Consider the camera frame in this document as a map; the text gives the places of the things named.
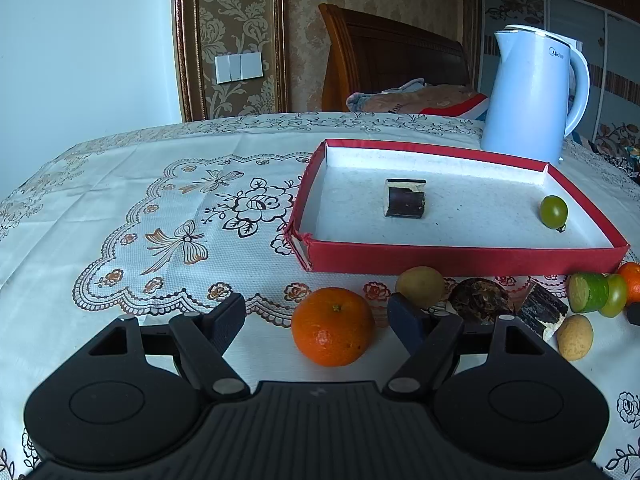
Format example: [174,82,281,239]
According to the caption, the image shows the large orange mandarin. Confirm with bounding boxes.
[291,287,376,367]

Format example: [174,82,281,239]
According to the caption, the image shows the brown wooden headboard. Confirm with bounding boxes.
[318,3,472,112]

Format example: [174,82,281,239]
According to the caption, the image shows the folded printed blanket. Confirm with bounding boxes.
[346,78,490,121]

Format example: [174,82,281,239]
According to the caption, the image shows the green cucumber piece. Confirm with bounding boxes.
[568,272,608,314]

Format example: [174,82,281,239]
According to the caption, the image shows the white wall light switch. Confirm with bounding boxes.
[215,51,263,83]

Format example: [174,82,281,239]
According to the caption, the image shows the floral sliding door wardrobe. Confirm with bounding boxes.
[477,0,640,143]

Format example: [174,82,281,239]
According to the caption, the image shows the light blue electric kettle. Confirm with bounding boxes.
[480,24,591,165]

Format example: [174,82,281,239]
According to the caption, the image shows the yellow-brown small potato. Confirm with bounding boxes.
[396,266,446,310]

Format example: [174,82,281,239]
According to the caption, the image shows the small orange mandarin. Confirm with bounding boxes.
[616,261,640,308]

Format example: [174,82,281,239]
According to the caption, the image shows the dark chocolate cake piece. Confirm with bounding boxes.
[383,178,427,219]

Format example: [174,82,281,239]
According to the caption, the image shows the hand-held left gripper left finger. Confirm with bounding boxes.
[88,292,251,401]

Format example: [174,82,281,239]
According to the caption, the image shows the red cardboard box tray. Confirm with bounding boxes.
[283,139,631,277]

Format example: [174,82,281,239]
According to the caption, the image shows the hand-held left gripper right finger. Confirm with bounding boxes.
[382,292,547,401]

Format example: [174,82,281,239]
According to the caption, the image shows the gilded wall panel frame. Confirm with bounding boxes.
[172,0,290,123]

